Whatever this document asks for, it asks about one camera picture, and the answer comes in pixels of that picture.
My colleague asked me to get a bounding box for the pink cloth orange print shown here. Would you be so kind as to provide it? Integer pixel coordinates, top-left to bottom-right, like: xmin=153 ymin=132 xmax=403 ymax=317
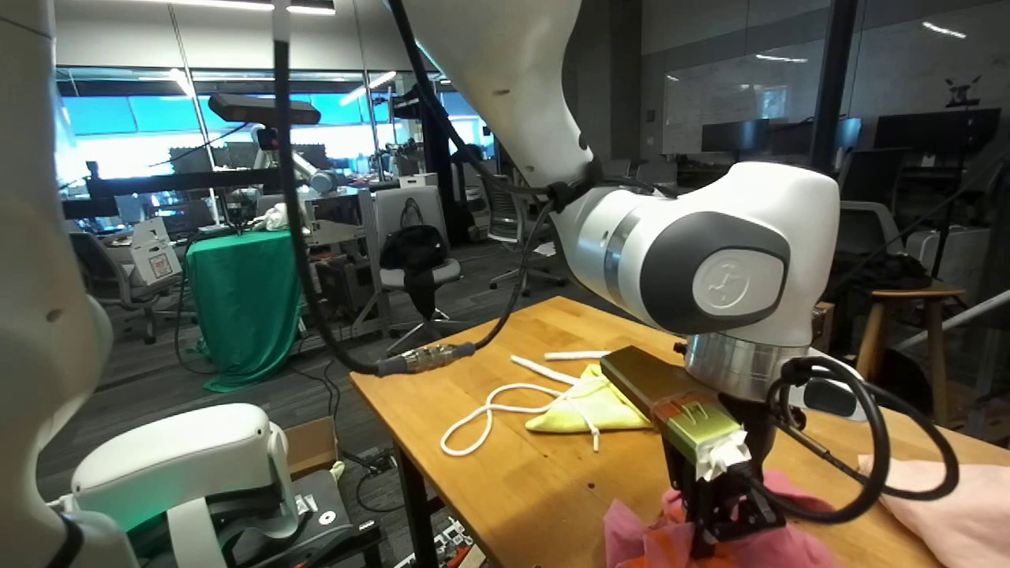
xmin=604 ymin=488 xmax=837 ymax=568

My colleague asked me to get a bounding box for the yellow-green cloth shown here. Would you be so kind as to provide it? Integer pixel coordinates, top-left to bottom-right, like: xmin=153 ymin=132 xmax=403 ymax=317
xmin=529 ymin=362 xmax=650 ymax=435

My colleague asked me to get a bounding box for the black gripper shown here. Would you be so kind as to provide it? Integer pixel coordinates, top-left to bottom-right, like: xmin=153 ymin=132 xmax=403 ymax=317
xmin=664 ymin=429 xmax=785 ymax=555

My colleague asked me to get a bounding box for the black office chair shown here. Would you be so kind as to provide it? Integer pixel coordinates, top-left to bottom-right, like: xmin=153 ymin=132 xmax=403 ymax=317
xmin=380 ymin=224 xmax=462 ymax=353

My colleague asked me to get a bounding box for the black vertical pole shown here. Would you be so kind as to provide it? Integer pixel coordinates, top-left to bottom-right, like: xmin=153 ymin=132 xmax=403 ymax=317
xmin=811 ymin=0 xmax=858 ymax=173

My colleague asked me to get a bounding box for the wrist camera gold block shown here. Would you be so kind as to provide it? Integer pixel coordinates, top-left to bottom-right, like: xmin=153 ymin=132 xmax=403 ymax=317
xmin=599 ymin=348 xmax=753 ymax=484

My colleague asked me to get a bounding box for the green draped cloth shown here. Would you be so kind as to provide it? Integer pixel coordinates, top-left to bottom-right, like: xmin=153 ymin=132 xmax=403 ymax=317
xmin=187 ymin=230 xmax=301 ymax=393

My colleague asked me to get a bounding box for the light pink cloth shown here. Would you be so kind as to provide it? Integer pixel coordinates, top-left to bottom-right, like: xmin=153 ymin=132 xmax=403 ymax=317
xmin=881 ymin=464 xmax=1010 ymax=568

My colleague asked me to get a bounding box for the wooden stool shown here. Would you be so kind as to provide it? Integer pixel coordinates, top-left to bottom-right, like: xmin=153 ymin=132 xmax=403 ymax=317
xmin=857 ymin=289 xmax=958 ymax=423

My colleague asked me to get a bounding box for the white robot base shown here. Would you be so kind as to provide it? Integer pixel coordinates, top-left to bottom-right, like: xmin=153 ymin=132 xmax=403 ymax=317
xmin=69 ymin=405 xmax=305 ymax=541

